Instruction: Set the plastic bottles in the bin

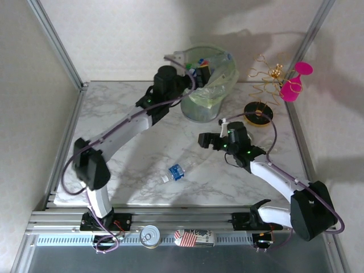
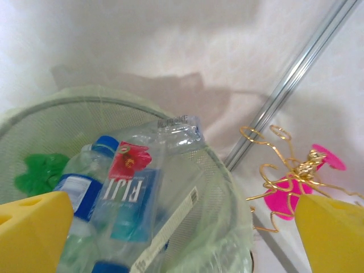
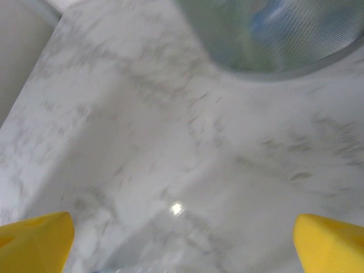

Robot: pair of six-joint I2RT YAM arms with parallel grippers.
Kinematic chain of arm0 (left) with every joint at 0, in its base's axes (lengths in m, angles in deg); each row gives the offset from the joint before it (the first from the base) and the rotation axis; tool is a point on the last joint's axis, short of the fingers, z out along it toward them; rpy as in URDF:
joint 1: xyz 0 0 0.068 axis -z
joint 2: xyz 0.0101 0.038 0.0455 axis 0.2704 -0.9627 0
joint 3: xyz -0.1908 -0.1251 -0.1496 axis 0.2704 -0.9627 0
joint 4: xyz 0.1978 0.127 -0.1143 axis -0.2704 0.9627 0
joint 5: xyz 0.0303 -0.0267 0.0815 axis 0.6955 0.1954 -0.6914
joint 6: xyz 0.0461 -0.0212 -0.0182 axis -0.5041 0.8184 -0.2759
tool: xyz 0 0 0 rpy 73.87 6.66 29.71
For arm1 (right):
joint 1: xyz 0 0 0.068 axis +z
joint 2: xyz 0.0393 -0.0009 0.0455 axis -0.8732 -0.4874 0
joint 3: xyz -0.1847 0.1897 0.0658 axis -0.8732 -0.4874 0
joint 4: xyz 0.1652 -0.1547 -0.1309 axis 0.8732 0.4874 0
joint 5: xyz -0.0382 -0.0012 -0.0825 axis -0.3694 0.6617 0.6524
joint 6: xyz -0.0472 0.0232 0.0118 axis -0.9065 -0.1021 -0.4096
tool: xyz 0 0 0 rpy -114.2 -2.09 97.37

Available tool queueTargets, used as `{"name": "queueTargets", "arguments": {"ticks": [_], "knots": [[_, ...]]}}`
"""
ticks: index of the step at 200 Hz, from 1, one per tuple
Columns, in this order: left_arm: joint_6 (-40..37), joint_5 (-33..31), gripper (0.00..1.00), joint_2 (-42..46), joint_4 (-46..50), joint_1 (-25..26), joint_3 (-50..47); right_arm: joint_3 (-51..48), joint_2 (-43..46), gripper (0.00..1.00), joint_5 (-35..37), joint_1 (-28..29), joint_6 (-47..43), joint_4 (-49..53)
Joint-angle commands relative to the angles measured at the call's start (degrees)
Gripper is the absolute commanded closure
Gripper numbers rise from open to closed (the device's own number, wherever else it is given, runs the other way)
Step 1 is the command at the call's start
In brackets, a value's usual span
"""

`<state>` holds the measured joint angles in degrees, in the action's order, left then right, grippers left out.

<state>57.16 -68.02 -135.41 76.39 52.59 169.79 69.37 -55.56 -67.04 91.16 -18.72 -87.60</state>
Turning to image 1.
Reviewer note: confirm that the blue label bottle white cap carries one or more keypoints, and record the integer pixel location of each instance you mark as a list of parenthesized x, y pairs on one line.
[(176, 172)]

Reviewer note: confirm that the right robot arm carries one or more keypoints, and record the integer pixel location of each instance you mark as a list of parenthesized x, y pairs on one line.
[(310, 210)]

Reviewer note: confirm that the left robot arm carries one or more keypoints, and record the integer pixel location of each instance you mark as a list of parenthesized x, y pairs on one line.
[(91, 167)]

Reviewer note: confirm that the green bin liner bag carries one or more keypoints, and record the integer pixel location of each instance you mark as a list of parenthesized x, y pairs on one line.
[(210, 95)]

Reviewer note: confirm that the clear plastic bin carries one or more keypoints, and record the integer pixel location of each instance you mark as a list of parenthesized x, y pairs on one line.
[(199, 113)]

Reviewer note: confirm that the clear crumpled plastic piece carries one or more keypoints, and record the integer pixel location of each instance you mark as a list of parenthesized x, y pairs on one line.
[(264, 148)]

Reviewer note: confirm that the pink plastic wine glass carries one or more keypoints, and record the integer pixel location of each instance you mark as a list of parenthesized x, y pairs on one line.
[(290, 91)]

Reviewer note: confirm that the patterned small box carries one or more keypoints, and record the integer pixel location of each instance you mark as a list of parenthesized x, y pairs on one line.
[(193, 238)]

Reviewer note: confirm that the silver tin can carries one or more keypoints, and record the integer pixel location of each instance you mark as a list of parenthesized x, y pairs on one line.
[(149, 236)]

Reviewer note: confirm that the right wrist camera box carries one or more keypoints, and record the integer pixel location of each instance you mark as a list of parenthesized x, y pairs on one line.
[(223, 123)]

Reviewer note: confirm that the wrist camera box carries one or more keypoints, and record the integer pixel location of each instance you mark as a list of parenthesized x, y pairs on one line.
[(179, 56), (223, 123)]

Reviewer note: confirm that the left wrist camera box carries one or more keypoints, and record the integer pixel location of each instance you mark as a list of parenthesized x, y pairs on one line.
[(179, 56)]

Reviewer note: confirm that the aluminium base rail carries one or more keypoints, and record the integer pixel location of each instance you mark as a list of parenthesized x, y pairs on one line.
[(182, 220)]

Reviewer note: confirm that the aluminium frame post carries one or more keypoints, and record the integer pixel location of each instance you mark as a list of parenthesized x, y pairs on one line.
[(58, 45), (305, 41)]

